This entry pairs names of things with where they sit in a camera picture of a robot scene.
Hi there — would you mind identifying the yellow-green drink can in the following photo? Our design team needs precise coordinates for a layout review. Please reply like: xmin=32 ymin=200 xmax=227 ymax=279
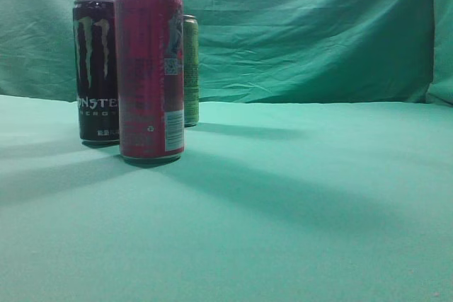
xmin=183 ymin=15 xmax=199 ymax=127

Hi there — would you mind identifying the pink slim drink can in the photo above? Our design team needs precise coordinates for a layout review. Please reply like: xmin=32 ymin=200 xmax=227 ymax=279
xmin=114 ymin=0 xmax=184 ymax=161

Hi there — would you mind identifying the green cloth backdrop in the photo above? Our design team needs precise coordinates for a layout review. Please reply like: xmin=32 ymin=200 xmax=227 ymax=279
xmin=1 ymin=0 xmax=452 ymax=301

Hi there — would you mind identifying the black Monster energy can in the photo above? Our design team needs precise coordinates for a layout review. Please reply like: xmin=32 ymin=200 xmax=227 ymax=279
xmin=72 ymin=0 xmax=119 ymax=144

